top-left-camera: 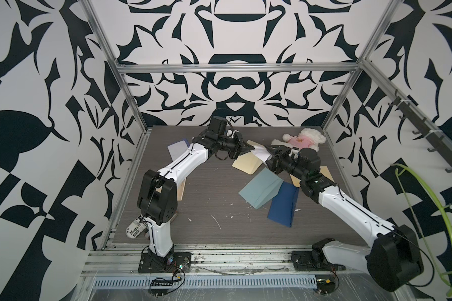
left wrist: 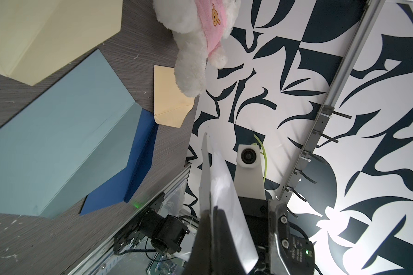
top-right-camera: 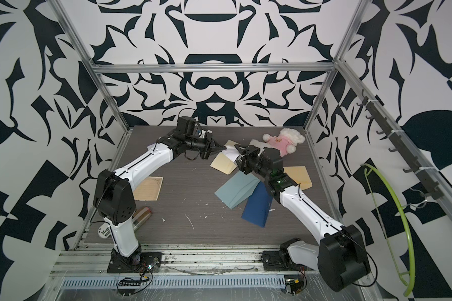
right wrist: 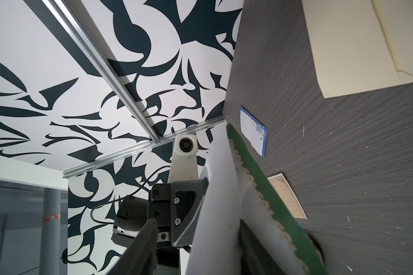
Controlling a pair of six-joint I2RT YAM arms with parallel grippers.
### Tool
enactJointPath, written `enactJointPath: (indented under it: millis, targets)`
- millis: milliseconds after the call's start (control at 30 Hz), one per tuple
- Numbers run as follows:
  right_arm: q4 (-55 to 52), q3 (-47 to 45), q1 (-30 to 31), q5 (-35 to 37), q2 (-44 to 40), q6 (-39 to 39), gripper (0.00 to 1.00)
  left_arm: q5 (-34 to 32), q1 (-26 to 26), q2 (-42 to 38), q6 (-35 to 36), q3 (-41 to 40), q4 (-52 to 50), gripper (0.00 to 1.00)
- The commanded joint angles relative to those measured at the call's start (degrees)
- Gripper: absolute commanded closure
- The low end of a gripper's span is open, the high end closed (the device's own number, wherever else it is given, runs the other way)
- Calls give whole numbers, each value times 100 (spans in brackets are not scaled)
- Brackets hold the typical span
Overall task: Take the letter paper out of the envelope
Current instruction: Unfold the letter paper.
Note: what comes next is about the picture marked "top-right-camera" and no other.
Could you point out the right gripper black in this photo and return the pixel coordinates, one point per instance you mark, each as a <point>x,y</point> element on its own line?
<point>253,151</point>

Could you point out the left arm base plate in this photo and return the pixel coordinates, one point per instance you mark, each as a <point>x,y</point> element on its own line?
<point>137,262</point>

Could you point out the white teddy bear pink shirt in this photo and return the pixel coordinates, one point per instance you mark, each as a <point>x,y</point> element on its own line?
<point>286,141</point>

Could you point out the dark blue envelope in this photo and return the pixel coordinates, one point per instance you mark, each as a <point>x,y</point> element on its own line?
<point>258,206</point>

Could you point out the light blue envelope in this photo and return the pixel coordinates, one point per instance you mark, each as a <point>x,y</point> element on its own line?
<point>237,189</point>

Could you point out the cream letter paper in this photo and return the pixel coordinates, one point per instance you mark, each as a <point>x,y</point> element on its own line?
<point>149,189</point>

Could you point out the white green-bordered letter paper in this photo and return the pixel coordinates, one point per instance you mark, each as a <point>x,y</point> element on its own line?
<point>231,152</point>

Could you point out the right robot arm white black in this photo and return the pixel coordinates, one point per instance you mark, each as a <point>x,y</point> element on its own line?
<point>340,255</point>

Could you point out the right black connector board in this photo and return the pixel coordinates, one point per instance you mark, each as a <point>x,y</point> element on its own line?
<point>294,286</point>

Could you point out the pale yellow envelope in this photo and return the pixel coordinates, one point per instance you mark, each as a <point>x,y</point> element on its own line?
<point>222,163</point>

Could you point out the plaid checkered tube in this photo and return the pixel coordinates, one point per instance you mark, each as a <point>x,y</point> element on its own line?
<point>140,217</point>

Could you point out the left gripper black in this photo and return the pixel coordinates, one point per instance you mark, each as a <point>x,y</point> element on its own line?
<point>212,147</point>

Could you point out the black connector board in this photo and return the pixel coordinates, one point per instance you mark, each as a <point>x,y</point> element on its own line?
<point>294,286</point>
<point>128,286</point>

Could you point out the left black connector board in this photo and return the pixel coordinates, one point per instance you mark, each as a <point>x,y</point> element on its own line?
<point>128,286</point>

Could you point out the black hook rack rail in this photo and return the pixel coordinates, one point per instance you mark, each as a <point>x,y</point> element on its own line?
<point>402,145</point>

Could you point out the white cable duct strip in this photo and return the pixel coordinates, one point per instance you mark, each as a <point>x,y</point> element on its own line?
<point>177,281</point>

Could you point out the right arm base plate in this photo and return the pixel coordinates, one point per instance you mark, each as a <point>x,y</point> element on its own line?
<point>280,261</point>

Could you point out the tan yellow envelope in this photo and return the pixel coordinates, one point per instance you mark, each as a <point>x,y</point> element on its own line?
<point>300,176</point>

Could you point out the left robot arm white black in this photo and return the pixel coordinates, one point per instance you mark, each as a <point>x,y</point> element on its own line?
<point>113,197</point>

